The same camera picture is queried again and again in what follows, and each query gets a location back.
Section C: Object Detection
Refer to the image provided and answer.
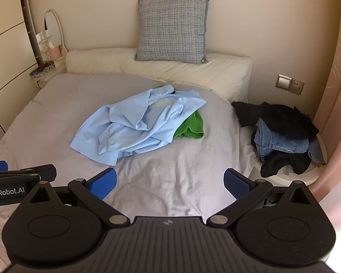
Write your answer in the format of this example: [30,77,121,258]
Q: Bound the grey checked pillow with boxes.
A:
[134,0,211,64]

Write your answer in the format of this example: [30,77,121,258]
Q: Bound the gold wall switch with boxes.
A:
[275,74,293,91]

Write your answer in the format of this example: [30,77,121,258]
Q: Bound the pink cup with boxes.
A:
[48,45,61,60]

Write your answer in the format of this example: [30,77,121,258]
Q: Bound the bed with grey sheet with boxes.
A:
[0,72,262,273]

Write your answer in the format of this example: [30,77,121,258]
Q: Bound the gold wall socket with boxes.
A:
[288,79,304,96]

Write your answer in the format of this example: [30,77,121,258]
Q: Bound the pink curtain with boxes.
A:
[313,0,341,234]

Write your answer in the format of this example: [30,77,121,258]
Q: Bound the cream long bolster pillow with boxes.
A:
[66,48,252,104]

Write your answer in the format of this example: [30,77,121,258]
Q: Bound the black garment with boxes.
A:
[231,101,319,140]
[260,151,311,177]

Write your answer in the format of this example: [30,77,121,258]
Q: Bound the cream wardrobe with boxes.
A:
[0,0,43,148]

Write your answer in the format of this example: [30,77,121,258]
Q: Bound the green knit garment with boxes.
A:
[155,85,205,140]

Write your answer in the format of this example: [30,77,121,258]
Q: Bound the white round laundry basket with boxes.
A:
[248,136,327,188]

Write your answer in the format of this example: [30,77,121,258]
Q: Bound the blue jeans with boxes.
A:
[254,117,327,164]

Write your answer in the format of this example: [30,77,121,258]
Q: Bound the oval mirror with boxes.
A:
[43,9,67,54]

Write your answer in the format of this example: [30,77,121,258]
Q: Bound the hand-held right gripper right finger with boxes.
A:
[206,168,316,228]

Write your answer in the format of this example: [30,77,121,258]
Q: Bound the white nightstand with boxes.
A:
[30,60,67,87]

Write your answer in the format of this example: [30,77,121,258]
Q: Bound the blue patterned pouch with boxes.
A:
[30,64,56,78]

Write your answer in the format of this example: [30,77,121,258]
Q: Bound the light blue sweatshirt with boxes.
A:
[70,85,207,166]

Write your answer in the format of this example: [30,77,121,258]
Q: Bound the white cosmetics rack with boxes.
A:
[35,30,56,63]

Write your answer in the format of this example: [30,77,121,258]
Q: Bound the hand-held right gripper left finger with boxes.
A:
[25,168,131,228]

